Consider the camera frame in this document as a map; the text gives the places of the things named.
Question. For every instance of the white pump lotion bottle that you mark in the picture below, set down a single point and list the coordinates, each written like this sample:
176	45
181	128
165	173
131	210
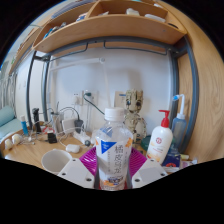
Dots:
159	141

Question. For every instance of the blue spray bottle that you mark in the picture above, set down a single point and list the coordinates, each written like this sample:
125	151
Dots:
179	128

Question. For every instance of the black plug adapter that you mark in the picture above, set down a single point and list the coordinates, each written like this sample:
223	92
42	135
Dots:
78	126

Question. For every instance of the grey metal frame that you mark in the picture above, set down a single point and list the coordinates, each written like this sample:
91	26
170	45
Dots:
194	93

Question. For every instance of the white wall card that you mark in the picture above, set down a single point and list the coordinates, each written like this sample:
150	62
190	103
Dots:
120	99

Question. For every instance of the black upright device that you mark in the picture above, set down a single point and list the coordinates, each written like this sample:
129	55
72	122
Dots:
36	120

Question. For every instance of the bed with teal bedding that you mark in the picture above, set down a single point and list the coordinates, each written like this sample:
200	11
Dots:
8	121

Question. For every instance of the small black box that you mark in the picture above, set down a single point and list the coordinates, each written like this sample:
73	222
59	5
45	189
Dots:
52	137

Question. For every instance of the white power strip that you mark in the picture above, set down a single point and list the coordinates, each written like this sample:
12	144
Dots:
81	137

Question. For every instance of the small white round object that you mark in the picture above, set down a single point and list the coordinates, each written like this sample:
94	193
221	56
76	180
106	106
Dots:
8	144
17	139

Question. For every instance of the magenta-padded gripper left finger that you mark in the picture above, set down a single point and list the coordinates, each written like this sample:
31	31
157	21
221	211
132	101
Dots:
76	172

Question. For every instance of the small blue bottle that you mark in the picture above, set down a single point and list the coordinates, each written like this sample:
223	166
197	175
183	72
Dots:
24	126

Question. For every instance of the white power adapter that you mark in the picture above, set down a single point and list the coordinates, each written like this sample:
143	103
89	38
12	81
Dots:
68	125

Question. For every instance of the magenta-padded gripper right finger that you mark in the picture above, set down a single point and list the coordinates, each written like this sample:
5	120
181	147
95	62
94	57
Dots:
149	172

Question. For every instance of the white mug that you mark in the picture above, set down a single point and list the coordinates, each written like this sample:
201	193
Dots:
55	161

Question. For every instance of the white earbud case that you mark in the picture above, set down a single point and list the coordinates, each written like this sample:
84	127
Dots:
72	148

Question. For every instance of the small blue box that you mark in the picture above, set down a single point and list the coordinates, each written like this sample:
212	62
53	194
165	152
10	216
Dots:
172	157

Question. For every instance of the white wall outlet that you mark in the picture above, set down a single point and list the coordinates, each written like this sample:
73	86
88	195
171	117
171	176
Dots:
90	97
76	99

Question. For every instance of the metal cup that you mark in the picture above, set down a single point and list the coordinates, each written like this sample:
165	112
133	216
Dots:
58	122

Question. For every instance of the wooden shelf unit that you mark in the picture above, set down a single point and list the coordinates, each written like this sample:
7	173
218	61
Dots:
110	28

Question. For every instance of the clear plastic drink bottle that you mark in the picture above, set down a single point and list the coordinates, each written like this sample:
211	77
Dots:
113	150

